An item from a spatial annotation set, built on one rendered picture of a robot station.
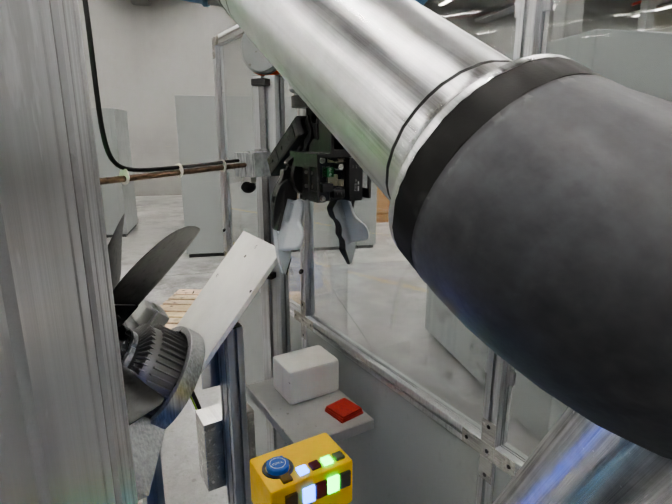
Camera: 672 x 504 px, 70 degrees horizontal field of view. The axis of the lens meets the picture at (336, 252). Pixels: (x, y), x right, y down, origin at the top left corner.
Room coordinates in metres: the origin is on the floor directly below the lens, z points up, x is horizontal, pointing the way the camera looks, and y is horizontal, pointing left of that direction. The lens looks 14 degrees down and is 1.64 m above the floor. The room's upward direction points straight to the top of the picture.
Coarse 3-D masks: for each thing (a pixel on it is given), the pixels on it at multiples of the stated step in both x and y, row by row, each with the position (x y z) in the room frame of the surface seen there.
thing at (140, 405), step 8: (128, 376) 0.84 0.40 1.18; (136, 376) 0.84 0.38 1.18; (128, 384) 0.81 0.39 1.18; (136, 384) 0.81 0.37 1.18; (144, 384) 0.81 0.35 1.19; (128, 392) 0.79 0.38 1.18; (136, 392) 0.78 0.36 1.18; (144, 392) 0.78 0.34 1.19; (152, 392) 0.78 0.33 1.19; (128, 400) 0.76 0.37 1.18; (136, 400) 0.76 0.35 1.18; (144, 400) 0.75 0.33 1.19; (152, 400) 0.75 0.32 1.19; (160, 400) 0.75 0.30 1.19; (136, 408) 0.74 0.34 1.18; (144, 408) 0.73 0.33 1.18; (152, 408) 0.73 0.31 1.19; (128, 416) 0.72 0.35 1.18; (136, 416) 0.72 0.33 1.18
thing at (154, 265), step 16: (176, 240) 1.00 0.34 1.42; (192, 240) 1.09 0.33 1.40; (144, 256) 0.89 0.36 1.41; (160, 256) 0.99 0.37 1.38; (176, 256) 1.06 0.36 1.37; (128, 272) 0.91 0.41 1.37; (144, 272) 0.98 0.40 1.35; (160, 272) 1.04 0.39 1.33; (128, 288) 0.97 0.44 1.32; (144, 288) 1.02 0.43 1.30
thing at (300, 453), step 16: (288, 448) 0.78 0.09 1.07; (304, 448) 0.78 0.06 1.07; (320, 448) 0.78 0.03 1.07; (336, 448) 0.78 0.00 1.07; (256, 464) 0.73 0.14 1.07; (336, 464) 0.73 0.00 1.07; (352, 464) 0.75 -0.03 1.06; (256, 480) 0.72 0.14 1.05; (272, 480) 0.69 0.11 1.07; (304, 480) 0.70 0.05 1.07; (320, 480) 0.71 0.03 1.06; (256, 496) 0.72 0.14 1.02; (272, 496) 0.67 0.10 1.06; (336, 496) 0.73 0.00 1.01
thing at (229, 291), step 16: (240, 240) 1.33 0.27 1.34; (256, 240) 1.26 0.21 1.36; (240, 256) 1.26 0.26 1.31; (256, 256) 1.20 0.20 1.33; (272, 256) 1.14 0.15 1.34; (224, 272) 1.26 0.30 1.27; (240, 272) 1.20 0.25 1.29; (256, 272) 1.14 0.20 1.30; (208, 288) 1.26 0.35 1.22; (224, 288) 1.20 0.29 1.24; (240, 288) 1.14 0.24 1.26; (256, 288) 1.10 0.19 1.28; (192, 304) 1.27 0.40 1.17; (208, 304) 1.20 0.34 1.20; (224, 304) 1.14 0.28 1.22; (240, 304) 1.09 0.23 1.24; (192, 320) 1.20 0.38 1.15; (208, 320) 1.14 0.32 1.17; (224, 320) 1.09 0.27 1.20; (208, 336) 1.09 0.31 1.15; (224, 336) 1.05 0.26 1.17; (208, 352) 1.04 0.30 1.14
